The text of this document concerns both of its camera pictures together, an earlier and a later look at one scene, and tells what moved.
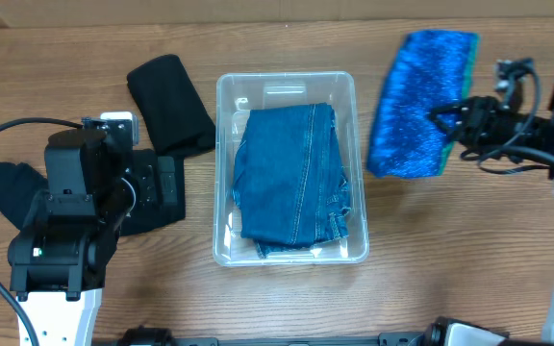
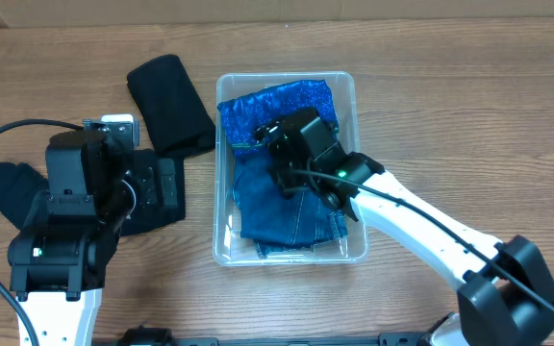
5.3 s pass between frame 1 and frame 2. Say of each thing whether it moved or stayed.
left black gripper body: stayed
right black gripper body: moved
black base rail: stayed
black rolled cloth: stayed
